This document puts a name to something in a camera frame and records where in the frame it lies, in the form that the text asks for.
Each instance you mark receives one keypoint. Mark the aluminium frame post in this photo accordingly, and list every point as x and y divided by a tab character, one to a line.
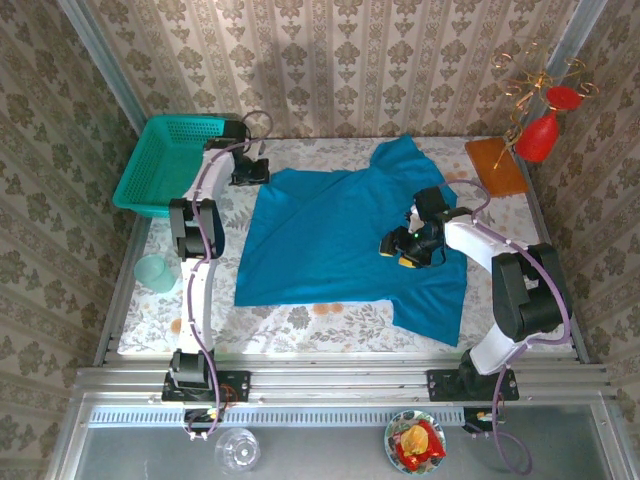
582	25
100	55

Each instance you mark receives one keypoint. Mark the yellow orange snack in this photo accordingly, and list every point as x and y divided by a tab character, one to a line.
415	439

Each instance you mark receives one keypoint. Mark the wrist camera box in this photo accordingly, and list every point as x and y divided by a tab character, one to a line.
234	131
431	202

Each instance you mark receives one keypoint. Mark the pale green cup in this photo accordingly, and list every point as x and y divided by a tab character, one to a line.
152	275

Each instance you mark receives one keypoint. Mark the floral tablecloth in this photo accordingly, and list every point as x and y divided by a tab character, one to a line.
325	330

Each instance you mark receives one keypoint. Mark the red snack packet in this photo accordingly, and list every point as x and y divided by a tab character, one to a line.
432	452

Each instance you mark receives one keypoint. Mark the grey metal shelf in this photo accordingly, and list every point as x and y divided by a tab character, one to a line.
325	452

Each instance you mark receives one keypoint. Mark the teal plastic basket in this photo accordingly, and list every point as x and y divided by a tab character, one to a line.
160	165

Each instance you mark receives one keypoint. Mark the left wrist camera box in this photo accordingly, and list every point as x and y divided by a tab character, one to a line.
234	131

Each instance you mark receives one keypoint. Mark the red plastic wine glass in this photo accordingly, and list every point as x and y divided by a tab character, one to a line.
537	137

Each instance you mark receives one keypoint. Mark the clear plastic cup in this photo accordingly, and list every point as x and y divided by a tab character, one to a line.
239	452

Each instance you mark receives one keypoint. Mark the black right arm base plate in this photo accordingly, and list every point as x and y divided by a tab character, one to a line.
439	386

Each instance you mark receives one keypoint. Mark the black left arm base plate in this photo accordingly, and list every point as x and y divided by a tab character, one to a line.
239	386

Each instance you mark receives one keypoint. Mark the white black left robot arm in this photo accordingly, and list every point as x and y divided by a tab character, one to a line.
197	300

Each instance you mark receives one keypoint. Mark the aluminium frame rail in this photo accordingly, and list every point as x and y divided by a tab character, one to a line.
340	382

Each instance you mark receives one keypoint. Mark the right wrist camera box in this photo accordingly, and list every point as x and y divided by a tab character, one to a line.
431	202

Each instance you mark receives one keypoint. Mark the black adapter board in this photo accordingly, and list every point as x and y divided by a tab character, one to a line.
200	417
475	419

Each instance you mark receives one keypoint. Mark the patterned plate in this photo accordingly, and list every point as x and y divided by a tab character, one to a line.
391	440

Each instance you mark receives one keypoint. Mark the blue t-shirt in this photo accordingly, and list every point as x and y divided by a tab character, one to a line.
325	235

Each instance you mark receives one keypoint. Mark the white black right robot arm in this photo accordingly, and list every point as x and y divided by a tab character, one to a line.
530	300

